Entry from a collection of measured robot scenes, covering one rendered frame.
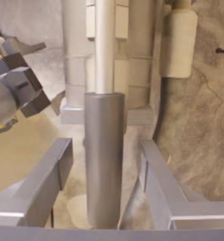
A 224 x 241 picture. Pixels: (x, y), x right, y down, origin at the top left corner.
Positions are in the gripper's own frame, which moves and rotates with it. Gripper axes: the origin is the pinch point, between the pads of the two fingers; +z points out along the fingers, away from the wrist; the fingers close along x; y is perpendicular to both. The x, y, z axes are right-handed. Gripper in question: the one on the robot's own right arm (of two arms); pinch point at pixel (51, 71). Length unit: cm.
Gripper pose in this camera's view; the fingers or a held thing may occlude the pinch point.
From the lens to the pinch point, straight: 51.1
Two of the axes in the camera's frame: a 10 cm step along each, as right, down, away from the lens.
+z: 3.2, -5.2, 8.0
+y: -8.5, 2.2, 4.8
